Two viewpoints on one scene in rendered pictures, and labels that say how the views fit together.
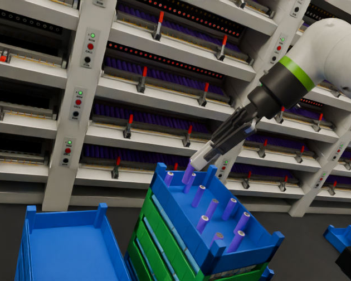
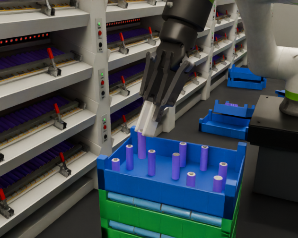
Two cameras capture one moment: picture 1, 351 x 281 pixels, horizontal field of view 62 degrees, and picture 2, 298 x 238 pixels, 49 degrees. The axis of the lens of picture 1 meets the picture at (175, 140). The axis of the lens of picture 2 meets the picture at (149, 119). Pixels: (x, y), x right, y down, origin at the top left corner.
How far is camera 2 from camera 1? 29 cm
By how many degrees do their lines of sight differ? 31
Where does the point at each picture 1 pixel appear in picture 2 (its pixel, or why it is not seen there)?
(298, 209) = (170, 123)
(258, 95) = (177, 30)
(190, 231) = (190, 194)
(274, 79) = (185, 7)
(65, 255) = not seen: outside the picture
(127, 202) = (34, 231)
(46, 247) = not seen: outside the picture
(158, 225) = (139, 216)
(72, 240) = not seen: outside the picture
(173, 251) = (178, 225)
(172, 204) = (148, 186)
